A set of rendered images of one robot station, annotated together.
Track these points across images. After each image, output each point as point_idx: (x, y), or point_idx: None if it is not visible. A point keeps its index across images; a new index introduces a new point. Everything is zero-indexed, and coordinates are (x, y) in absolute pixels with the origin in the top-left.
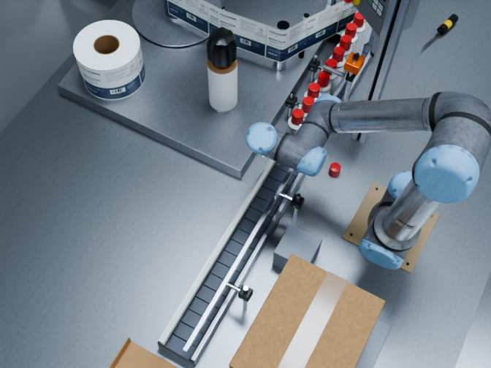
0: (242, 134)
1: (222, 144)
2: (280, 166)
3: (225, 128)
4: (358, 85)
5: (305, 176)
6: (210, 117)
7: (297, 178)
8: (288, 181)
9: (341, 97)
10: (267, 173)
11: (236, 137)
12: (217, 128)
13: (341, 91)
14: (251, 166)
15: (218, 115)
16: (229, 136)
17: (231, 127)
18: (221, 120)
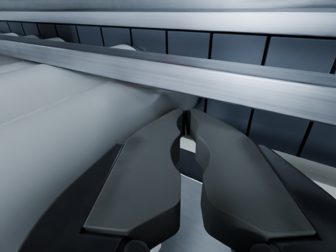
0: (185, 208)
1: (228, 248)
2: (242, 112)
3: (186, 234)
4: (7, 6)
5: (230, 4)
6: (179, 251)
7: (278, 26)
8: (309, 58)
9: (12, 22)
10: (315, 174)
11: (197, 219)
12: (193, 247)
13: (7, 29)
14: None
15: (168, 239)
16: (200, 230)
17: (180, 224)
18: (174, 236)
